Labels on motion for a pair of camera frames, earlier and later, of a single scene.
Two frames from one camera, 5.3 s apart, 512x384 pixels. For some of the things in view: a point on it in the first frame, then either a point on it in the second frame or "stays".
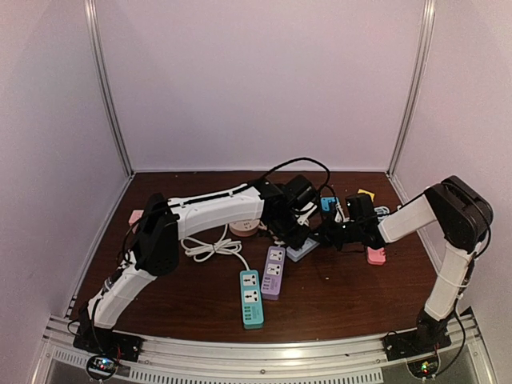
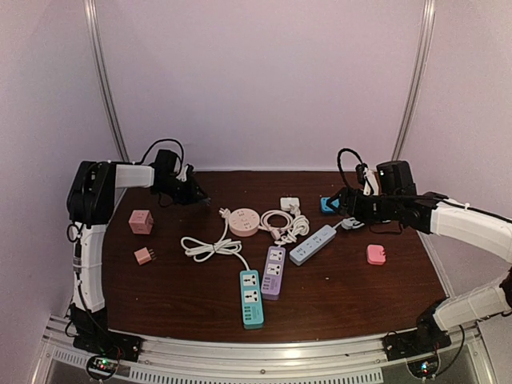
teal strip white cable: (202, 250) stays
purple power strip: (274, 272) stays
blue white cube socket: (328, 204) stays
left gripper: (295, 242) → (190, 197)
